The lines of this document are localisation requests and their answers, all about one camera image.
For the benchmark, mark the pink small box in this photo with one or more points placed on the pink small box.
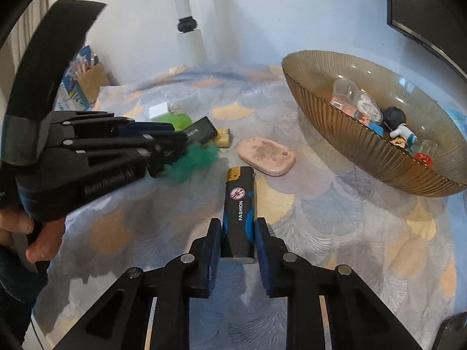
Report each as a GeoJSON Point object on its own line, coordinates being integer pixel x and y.
{"type": "Point", "coordinates": [344, 109]}

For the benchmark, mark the green plastic toy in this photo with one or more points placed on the green plastic toy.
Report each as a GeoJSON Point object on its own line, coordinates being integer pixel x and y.
{"type": "Point", "coordinates": [178, 121]}

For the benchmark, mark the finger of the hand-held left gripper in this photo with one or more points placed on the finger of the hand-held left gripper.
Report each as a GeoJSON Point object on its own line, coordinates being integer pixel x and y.
{"type": "Point", "coordinates": [153, 128]}
{"type": "Point", "coordinates": [164, 149]}

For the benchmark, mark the person's left hand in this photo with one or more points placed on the person's left hand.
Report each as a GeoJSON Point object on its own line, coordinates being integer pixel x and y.
{"type": "Point", "coordinates": [47, 240]}

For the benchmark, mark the row of books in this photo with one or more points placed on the row of books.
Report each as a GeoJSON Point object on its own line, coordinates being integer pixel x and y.
{"type": "Point", "coordinates": [73, 84]}

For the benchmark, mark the small white figurine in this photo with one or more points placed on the small white figurine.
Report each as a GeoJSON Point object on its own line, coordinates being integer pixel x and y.
{"type": "Point", "coordinates": [403, 135]}

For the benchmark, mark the wooden pencil holder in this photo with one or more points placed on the wooden pencil holder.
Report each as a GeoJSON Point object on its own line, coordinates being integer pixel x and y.
{"type": "Point", "coordinates": [93, 84]}

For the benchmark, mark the pink oval tag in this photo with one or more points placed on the pink oval tag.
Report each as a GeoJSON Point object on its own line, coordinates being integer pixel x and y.
{"type": "Point", "coordinates": [266, 155]}

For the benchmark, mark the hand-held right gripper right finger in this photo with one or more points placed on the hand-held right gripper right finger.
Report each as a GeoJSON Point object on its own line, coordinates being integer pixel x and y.
{"type": "Point", "coordinates": [261, 251]}

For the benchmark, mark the bunch of pencils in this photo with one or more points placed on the bunch of pencils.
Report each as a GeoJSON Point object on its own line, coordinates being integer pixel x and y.
{"type": "Point", "coordinates": [85, 66]}

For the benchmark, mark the green fuzzy pompom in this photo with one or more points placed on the green fuzzy pompom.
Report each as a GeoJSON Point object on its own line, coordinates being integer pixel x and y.
{"type": "Point", "coordinates": [197, 156]}

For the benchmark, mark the black flash drive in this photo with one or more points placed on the black flash drive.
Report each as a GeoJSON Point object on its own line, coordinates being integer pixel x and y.
{"type": "Point", "coordinates": [202, 128]}

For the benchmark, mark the person's left forearm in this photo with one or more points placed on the person's left forearm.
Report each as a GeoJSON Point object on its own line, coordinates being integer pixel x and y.
{"type": "Point", "coordinates": [14, 299]}

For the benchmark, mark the black and blue lighter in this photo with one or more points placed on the black and blue lighter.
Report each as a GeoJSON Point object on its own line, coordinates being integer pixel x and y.
{"type": "Point", "coordinates": [237, 218]}

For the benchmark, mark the black monitor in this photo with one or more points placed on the black monitor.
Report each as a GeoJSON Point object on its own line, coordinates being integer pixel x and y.
{"type": "Point", "coordinates": [430, 7]}

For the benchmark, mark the beige curtain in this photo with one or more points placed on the beige curtain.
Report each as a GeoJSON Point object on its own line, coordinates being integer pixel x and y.
{"type": "Point", "coordinates": [26, 22]}

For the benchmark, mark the yellow eraser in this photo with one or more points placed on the yellow eraser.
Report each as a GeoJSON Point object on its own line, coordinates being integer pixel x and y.
{"type": "Point", "coordinates": [224, 139]}

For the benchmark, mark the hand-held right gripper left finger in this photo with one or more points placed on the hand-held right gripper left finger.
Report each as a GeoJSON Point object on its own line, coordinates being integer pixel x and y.
{"type": "Point", "coordinates": [215, 248]}

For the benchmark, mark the amber ribbed glass bowl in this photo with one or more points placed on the amber ribbed glass bowl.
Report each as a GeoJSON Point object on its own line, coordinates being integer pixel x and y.
{"type": "Point", "coordinates": [346, 146]}

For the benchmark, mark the clear round container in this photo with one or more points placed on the clear round container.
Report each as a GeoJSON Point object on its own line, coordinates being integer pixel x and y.
{"type": "Point", "coordinates": [368, 107]}

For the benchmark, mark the fan-patterned table mat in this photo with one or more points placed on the fan-patterned table mat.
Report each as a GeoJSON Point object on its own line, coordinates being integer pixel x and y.
{"type": "Point", "coordinates": [328, 244]}

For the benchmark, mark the white cube charger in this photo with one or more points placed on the white cube charger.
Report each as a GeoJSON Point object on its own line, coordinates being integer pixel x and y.
{"type": "Point", "coordinates": [158, 111]}

